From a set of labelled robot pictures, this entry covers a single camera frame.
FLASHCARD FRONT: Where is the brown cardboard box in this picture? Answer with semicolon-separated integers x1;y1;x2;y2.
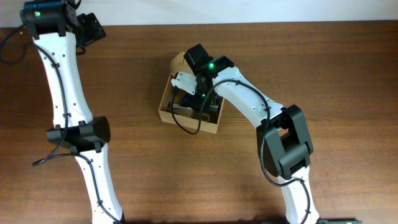
158;52;224;134

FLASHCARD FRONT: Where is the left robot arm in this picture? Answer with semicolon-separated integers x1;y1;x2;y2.
20;1;124;223

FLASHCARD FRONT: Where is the yellow tape roll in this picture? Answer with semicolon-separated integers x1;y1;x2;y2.
201;113;210;122

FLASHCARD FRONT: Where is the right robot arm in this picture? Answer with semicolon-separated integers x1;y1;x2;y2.
184;44;320;223

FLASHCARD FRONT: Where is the black whiteboard marker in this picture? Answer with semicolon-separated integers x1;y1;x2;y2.
168;103;192;110

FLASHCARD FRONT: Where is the black sharpie marker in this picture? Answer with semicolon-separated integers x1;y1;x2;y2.
208;105;220;111

